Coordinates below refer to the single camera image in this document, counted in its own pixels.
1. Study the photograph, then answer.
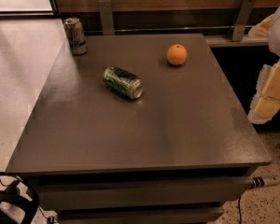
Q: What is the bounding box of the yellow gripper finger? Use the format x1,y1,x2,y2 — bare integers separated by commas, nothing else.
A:
248,60,280,124
248,15,273,37

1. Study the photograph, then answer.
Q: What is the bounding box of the green soda can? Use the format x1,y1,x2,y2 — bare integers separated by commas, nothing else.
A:
103,67,144,100

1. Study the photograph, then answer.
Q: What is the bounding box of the silver upright soda can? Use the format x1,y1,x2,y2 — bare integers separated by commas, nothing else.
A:
63,18,88,55

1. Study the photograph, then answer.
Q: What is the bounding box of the orange fruit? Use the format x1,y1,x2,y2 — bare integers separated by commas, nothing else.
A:
167,44,188,66

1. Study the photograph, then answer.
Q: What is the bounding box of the grey drawer cabinet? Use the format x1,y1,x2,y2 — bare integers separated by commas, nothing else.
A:
7,35,271,224

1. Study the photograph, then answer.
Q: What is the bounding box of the black chair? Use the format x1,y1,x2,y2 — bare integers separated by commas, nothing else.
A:
0,175,39,224

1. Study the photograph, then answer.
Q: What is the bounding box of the black and white cable plug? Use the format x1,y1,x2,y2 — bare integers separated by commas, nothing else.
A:
251,177,280,189

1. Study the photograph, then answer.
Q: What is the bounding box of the black cable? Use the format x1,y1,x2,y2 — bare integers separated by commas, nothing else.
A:
237,194,243,224

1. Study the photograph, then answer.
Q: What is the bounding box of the left metal wall bracket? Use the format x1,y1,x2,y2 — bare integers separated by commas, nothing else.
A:
98,0,115,35

